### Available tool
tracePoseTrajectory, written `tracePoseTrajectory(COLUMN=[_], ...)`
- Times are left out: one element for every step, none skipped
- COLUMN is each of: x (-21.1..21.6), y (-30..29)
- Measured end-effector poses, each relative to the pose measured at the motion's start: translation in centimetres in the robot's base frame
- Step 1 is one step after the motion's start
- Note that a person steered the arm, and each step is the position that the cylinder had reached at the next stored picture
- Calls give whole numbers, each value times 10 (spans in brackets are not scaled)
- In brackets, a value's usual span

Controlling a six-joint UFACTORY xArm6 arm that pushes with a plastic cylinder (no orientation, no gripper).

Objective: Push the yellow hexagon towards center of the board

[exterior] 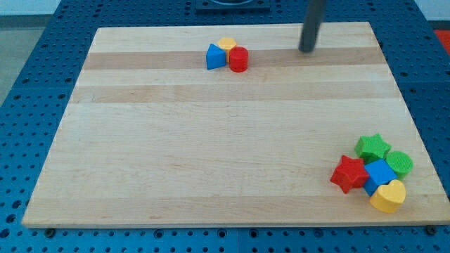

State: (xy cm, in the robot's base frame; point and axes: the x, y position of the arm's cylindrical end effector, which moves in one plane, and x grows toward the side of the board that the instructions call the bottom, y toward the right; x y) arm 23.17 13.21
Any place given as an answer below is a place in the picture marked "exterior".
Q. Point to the yellow heart block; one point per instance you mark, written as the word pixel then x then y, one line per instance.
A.
pixel 389 198

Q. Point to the wooden board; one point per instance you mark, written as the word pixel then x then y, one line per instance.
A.
pixel 151 138

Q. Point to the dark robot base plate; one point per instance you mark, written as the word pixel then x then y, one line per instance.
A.
pixel 205 6

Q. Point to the blue triangle block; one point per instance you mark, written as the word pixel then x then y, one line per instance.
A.
pixel 215 57

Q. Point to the green cylinder block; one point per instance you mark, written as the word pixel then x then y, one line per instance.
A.
pixel 400 163

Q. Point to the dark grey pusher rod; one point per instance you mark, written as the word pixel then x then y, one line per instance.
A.
pixel 314 17

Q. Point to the red cylinder block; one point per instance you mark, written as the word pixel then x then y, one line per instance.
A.
pixel 238 59

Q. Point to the blue cube block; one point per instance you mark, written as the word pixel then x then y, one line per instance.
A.
pixel 380 173

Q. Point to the yellow hexagon block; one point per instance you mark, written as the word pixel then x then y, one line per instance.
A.
pixel 226 44

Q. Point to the red star block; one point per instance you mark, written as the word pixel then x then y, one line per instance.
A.
pixel 349 173

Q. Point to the green star block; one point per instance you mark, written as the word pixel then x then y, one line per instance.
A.
pixel 372 148

